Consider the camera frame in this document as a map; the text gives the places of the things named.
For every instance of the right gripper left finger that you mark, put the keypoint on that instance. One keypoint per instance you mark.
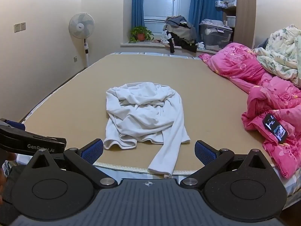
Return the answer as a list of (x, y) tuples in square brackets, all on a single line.
[(81, 161)]

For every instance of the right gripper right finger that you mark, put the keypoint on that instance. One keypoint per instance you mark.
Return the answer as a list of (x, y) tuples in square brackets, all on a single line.
[(214, 162)]

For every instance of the white long-sleeve shirt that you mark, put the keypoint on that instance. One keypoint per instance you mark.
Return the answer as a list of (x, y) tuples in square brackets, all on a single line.
[(145, 111)]

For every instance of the pile of dark clothes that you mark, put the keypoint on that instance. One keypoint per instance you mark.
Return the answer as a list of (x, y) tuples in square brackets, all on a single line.
[(178, 32)]

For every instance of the black smartphone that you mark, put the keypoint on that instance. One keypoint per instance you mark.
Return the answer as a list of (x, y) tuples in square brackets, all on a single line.
[(272, 125)]

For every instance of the striped blue bed sheet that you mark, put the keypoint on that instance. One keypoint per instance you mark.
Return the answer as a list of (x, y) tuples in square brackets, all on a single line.
[(292, 185)]

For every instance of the pink floral quilt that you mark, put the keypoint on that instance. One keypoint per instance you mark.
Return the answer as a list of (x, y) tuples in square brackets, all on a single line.
[(267, 94)]

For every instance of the white floral quilt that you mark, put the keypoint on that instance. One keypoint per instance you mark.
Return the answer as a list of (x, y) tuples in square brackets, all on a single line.
[(281, 54)]

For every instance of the white standing fan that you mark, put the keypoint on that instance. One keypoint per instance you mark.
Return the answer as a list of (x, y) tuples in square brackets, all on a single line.
[(81, 26)]

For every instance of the potted green plant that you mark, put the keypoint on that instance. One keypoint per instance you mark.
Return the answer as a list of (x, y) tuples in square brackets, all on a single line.
[(140, 34)]

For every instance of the wooden shelf unit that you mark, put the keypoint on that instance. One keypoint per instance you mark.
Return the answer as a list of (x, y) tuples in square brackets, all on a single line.
[(244, 29)]

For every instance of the right blue curtain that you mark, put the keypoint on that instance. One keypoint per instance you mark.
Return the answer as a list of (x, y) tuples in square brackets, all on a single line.
[(200, 10)]

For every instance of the blue curtain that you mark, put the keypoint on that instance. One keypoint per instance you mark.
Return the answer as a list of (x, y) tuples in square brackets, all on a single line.
[(200, 10), (137, 13)]

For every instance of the window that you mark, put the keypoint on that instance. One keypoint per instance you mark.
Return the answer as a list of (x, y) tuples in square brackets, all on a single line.
[(156, 12)]

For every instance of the left blue curtain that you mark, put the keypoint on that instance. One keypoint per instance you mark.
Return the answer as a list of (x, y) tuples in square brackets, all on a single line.
[(137, 13)]

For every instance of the wall light switch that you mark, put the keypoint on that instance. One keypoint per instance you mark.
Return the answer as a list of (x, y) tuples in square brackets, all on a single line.
[(19, 27)]

